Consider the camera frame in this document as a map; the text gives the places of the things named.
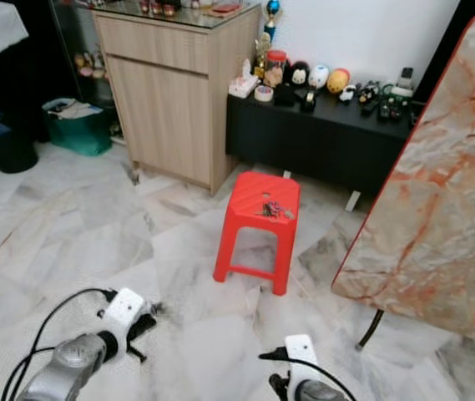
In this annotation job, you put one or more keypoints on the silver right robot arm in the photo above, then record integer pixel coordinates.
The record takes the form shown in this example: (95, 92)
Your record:
(320, 393)

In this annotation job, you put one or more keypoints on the green shopping bag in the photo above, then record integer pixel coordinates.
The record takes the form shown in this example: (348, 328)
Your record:
(78, 135)

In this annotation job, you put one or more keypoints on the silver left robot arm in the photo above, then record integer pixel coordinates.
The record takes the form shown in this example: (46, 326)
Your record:
(66, 361)

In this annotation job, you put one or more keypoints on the black low sideboard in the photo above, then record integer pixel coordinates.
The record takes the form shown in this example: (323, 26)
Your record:
(320, 144)

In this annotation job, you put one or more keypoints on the small red cup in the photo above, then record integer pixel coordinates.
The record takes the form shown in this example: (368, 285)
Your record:
(170, 11)
(158, 9)
(146, 7)

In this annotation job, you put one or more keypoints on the black bin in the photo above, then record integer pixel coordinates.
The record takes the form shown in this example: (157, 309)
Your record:
(12, 152)

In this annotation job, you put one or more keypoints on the clear jar with red lid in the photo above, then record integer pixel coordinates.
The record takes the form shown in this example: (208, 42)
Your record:
(275, 69)

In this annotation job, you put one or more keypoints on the blue gold trophy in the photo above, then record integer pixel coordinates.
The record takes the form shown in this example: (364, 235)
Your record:
(273, 12)

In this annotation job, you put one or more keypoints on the small gold trophy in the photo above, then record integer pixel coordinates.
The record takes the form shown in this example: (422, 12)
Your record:
(261, 55)

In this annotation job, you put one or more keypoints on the light wooden cabinet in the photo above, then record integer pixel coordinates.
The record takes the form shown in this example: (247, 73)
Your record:
(166, 104)

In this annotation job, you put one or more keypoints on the yellow round plush toy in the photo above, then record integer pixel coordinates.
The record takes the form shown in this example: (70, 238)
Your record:
(338, 81)

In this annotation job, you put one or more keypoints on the small black plush figure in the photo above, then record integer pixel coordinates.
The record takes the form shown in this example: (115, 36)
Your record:
(369, 90)

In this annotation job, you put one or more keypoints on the red book on tray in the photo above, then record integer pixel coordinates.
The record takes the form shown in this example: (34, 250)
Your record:
(225, 8)

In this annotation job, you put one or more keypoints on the marble top table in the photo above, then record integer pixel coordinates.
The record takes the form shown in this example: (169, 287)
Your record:
(429, 200)

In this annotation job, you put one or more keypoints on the wide black remote control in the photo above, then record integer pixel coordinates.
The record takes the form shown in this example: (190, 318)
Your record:
(392, 109)

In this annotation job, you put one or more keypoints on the small green container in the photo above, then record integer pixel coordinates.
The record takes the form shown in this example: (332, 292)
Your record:
(391, 90)

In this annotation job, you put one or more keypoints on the bunch of keys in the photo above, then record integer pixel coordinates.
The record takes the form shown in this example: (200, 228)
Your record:
(274, 210)

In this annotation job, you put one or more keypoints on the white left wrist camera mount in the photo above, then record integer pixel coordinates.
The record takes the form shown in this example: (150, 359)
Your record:
(124, 314)

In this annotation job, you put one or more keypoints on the small panda plush toy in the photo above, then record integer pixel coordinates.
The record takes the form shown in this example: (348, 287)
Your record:
(348, 93)

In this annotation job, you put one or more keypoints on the white tape roll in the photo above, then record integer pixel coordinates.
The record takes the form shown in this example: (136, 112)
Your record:
(264, 93)

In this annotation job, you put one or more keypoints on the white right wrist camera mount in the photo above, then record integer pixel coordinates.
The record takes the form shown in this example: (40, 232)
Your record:
(301, 359)

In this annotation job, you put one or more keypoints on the glass display cabinet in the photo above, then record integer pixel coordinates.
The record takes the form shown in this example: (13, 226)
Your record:
(74, 35)

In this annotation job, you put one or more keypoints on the slim black remote control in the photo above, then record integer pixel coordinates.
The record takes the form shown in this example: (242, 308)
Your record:
(370, 107)

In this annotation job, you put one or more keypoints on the white round plush toy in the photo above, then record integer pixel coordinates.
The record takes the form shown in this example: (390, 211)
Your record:
(319, 77)

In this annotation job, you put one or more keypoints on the small black pouch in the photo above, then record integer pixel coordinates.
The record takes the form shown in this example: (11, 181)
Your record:
(301, 90)

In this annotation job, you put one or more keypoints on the black wallet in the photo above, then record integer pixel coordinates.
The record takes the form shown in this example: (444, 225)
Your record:
(285, 94)

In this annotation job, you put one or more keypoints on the white pink tissue box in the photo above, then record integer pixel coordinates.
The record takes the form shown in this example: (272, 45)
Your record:
(244, 83)

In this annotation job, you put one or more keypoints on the black gold tape dispenser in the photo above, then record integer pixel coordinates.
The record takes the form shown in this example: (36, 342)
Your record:
(309, 102)

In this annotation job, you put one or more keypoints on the red plastic stool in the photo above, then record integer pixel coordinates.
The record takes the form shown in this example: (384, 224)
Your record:
(250, 225)

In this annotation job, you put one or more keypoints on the black round plush toy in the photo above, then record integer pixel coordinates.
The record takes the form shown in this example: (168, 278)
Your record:
(298, 73)

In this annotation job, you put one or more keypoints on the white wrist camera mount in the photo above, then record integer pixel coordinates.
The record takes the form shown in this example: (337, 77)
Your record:
(124, 314)
(301, 359)

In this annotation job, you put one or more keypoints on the plush toys behind glass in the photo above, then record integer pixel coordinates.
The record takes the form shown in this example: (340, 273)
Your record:
(88, 65)

